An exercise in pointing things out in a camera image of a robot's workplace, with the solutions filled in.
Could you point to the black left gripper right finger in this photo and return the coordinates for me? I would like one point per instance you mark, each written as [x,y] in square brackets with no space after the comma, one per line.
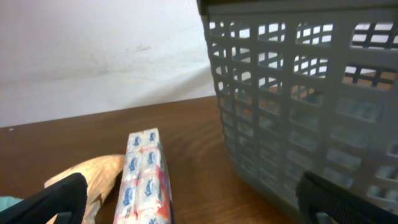
[321,201]

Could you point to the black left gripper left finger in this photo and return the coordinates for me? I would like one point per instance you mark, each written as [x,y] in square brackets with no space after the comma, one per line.
[64,200]

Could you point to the tan paper pouch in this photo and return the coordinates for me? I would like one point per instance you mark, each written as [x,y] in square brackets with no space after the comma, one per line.
[100,174]

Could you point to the multicolour tissue pack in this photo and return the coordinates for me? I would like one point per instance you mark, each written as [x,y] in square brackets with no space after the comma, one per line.
[145,194]

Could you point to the grey plastic basket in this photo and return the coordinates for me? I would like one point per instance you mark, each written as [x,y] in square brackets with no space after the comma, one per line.
[307,86]

